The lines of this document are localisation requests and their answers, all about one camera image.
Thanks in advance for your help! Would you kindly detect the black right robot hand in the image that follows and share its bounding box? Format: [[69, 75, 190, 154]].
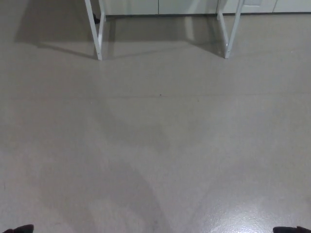
[[272, 226, 311, 233]]

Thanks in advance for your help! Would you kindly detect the white table leg frame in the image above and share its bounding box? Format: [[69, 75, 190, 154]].
[[216, 0, 244, 59], [84, 0, 106, 61]]

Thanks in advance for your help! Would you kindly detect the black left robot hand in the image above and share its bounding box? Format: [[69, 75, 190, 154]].
[[0, 224, 35, 233]]

